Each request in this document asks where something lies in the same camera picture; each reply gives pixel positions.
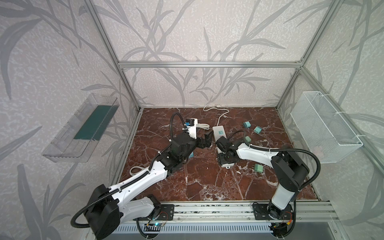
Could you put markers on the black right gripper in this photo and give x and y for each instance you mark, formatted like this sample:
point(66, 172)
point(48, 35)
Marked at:
point(222, 144)

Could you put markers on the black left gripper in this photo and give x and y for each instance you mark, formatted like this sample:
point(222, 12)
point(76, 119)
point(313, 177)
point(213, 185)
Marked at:
point(200, 141)

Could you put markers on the green charger plug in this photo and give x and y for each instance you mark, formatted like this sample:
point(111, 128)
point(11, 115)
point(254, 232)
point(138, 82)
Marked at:
point(247, 140)
point(258, 168)

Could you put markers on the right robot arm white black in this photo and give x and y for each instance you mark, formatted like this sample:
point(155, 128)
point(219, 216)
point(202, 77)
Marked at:
point(290, 169)

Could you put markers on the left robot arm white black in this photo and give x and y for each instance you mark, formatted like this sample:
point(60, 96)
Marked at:
point(108, 206)

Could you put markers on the teal charger plug far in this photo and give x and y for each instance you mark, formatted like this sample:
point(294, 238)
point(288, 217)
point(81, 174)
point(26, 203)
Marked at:
point(247, 125)

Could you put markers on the teal charger plug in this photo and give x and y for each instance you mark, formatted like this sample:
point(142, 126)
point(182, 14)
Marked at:
point(247, 125)
point(258, 130)

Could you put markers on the teal charger plug right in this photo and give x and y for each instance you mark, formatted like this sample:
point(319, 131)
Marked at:
point(258, 130)

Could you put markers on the coiled white cable teal strip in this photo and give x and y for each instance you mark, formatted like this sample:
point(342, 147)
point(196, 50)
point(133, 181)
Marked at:
point(203, 126)

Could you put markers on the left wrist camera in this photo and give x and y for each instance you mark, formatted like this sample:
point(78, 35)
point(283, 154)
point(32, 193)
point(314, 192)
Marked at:
point(191, 127)

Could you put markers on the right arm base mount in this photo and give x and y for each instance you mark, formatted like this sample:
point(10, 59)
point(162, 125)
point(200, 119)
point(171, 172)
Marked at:
point(270, 212)

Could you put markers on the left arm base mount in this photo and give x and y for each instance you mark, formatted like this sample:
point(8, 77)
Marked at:
point(162, 213)

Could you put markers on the aluminium frame rail front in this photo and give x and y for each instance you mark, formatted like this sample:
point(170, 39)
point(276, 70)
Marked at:
point(242, 212)

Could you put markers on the white wire mesh basket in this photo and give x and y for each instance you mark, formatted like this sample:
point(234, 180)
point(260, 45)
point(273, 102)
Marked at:
point(323, 128)

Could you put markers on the clear plastic wall tray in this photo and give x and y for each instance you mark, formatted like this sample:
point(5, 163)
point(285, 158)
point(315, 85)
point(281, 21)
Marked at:
point(77, 140)

